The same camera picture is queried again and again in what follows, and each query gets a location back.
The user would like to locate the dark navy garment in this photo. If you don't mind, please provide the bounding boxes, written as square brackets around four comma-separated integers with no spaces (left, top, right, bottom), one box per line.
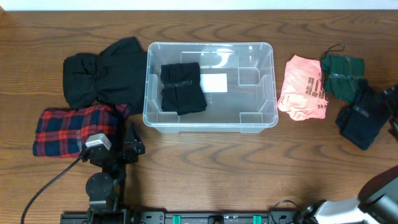
[336,80,397,151]

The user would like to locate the dark green garment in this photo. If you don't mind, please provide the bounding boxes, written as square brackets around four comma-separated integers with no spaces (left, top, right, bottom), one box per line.
[321,44,364,105]

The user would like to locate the large black garment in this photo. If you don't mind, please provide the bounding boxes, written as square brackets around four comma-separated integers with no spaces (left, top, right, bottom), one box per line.
[63,37,147,114]

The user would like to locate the small black garment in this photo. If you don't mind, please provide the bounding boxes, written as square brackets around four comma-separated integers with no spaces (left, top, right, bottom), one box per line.
[160,62,207,116]

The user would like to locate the red navy plaid shirt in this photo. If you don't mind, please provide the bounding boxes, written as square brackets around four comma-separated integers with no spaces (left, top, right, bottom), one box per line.
[32,105,130,158]

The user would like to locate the pink shirt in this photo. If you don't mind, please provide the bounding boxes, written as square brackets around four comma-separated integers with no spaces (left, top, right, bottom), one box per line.
[277,55,328,121]

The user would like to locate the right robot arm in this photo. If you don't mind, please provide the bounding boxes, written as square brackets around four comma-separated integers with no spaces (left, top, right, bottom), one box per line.
[294,166,397,224]

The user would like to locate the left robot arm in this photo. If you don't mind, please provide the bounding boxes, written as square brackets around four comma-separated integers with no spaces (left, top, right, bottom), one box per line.
[80,124,146,223]

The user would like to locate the clear plastic storage bin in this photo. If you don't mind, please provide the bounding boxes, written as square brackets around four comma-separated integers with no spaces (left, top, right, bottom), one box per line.
[142,42,279,133]

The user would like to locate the white label in bin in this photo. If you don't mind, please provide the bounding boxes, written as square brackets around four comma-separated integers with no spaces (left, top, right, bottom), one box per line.
[200,73,228,93]

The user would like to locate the black left camera cable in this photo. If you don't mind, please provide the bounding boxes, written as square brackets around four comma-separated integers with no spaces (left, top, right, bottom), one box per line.
[20,155,85,224]

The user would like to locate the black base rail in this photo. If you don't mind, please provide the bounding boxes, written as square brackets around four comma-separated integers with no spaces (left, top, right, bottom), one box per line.
[60,210,308,224]

